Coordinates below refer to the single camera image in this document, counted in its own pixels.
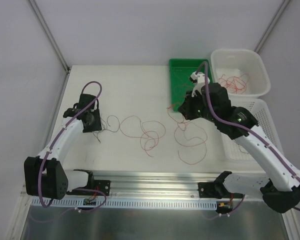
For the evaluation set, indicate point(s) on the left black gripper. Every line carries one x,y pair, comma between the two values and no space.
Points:
95,122

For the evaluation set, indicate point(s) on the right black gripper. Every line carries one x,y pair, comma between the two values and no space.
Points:
186,108

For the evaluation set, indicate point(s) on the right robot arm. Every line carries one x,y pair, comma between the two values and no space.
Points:
280,188

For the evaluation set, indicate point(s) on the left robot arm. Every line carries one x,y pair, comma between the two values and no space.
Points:
44,173

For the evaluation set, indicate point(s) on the green plastic tray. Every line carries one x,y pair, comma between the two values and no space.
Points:
180,70

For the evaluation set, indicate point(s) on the white plastic tub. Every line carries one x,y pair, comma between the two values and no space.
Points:
241,71

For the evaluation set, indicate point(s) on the white perforated basket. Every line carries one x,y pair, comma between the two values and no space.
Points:
234,152

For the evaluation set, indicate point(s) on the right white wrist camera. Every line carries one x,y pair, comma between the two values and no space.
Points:
198,81

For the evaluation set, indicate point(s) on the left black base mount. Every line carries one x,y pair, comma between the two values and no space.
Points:
103,186

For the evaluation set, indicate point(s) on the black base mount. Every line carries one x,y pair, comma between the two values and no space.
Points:
103,186
216,191

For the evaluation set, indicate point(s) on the aluminium rail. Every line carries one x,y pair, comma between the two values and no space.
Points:
155,185

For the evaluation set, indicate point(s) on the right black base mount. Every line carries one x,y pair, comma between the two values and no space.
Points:
216,191

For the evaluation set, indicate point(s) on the white slotted cable duct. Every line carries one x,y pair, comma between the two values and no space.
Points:
120,203

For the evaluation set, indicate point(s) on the left aluminium corner post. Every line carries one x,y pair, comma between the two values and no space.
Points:
44,25

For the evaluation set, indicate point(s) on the aluminium corner post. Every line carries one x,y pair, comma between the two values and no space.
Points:
272,25
44,25

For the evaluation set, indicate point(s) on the right aluminium corner post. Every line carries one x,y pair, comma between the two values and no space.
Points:
272,25

